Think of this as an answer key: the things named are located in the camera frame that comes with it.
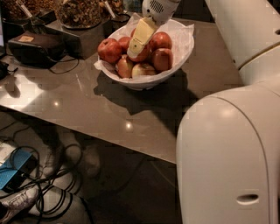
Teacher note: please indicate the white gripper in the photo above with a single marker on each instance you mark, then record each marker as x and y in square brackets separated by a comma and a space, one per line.
[158, 10]

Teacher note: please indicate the red apple with sticker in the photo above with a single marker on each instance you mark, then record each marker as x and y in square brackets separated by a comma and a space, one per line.
[142, 56]

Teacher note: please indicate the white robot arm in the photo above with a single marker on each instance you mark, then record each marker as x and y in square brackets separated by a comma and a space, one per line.
[228, 143]

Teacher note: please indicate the red apple back right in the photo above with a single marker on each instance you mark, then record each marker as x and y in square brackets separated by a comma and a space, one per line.
[160, 40]

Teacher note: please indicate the small red apple behind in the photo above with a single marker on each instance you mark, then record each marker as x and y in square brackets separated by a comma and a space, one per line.
[124, 43]

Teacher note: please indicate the red apple right front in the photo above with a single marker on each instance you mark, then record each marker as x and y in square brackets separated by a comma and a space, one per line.
[162, 59]

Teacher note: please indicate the white bowl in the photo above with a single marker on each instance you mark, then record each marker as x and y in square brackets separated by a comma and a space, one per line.
[145, 83]

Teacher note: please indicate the yellow-red apple front centre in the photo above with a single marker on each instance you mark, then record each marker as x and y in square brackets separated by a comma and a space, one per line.
[143, 69]

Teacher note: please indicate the yellow-red apple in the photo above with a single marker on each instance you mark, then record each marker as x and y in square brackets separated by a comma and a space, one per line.
[143, 69]
[124, 67]

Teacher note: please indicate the red apple far left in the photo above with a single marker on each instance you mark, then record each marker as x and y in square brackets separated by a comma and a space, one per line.
[109, 50]

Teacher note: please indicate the yellow-red apple front left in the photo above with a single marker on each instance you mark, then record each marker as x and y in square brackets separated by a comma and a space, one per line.
[124, 67]

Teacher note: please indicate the black cup with scoop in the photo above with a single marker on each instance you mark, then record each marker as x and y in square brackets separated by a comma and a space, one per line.
[118, 20]

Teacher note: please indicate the white paper liner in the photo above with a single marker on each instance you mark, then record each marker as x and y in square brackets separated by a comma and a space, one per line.
[182, 40]

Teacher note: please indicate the dark grey stand box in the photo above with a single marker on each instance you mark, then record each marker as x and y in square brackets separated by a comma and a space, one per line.
[81, 43]

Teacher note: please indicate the granola jar centre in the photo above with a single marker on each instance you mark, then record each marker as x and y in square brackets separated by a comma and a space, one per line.
[78, 14]

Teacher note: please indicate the black device with label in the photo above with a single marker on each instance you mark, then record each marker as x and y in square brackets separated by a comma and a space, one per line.
[37, 50]

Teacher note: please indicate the blue box on floor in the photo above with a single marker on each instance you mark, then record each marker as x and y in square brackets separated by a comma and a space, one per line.
[13, 170]

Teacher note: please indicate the white sneaker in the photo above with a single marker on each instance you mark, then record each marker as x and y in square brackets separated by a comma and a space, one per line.
[20, 202]

